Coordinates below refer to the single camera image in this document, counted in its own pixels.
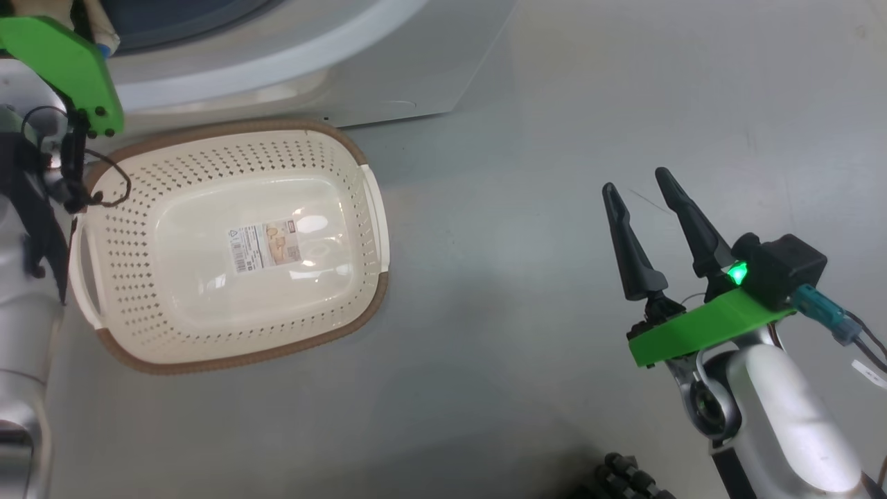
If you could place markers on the black robot base roller wheels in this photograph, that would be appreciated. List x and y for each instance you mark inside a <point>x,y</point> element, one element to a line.
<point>627,478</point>

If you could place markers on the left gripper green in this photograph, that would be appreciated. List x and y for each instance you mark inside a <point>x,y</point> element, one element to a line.
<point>62,62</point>

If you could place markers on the cream perforated basket brown rim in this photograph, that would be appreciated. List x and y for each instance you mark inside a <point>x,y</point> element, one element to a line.
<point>208,333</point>

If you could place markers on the white front-load washing machine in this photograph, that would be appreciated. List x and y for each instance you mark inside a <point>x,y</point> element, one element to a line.
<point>312,76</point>

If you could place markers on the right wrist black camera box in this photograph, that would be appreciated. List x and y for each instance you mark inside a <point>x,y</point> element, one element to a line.
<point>786,267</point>

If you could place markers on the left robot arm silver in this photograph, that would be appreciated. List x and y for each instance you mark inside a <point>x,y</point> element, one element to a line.
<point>21,333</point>

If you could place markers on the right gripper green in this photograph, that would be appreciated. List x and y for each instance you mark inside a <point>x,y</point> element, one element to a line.
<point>707,326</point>

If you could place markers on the basket barcode label sticker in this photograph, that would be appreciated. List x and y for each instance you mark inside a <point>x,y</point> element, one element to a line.
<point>263,246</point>

